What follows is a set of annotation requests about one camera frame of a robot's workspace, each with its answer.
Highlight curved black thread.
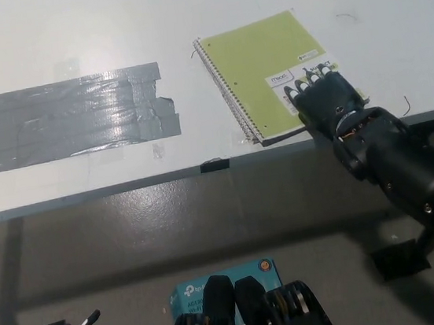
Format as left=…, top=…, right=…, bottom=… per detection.
left=400, top=94, right=413, bottom=116

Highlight grey duct tape patch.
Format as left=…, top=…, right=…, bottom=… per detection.
left=0, top=59, right=185, bottom=174

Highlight black robot body blocks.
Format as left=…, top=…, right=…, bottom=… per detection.
left=158, top=261, right=337, bottom=325

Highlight green Mead spiral notebook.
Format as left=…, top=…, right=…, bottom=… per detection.
left=189, top=0, right=376, bottom=155

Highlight small clear tape piece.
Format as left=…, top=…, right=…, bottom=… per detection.
left=150, top=142, right=167, bottom=161

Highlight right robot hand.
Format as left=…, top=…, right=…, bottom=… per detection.
left=281, top=63, right=375, bottom=147

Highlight teal TP-Link box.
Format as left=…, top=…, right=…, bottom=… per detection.
left=164, top=256, right=288, bottom=325

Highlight small black tape strip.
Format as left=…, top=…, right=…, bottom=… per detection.
left=199, top=157, right=231, bottom=174

